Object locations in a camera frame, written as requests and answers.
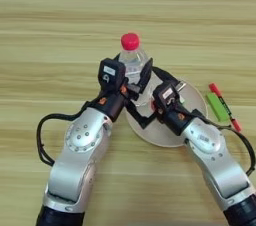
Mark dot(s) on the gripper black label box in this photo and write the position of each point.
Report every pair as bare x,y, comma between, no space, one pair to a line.
110,73
166,95

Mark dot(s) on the red marker pen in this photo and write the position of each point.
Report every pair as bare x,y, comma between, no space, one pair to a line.
215,89

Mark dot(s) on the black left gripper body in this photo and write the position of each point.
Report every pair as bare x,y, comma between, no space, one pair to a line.
111,101

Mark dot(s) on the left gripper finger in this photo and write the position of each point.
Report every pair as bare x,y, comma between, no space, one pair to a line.
146,73
117,57

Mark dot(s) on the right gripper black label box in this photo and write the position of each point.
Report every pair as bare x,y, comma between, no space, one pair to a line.
166,95

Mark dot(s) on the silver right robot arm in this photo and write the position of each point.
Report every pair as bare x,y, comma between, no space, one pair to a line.
220,163

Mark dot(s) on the green rectangular block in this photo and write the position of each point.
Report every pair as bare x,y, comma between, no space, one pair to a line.
216,106

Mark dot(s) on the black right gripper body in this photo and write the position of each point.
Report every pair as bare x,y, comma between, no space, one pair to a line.
176,118

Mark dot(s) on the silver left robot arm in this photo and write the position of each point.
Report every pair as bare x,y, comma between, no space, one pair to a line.
78,156

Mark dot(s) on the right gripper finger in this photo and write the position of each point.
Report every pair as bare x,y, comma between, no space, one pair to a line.
141,122
165,74

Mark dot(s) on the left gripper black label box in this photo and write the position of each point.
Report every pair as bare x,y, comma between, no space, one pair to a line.
110,73

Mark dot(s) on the clear bottle with red cap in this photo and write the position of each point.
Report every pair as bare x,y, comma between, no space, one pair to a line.
131,56

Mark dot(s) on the round white plate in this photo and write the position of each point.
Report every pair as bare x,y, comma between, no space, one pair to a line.
193,100

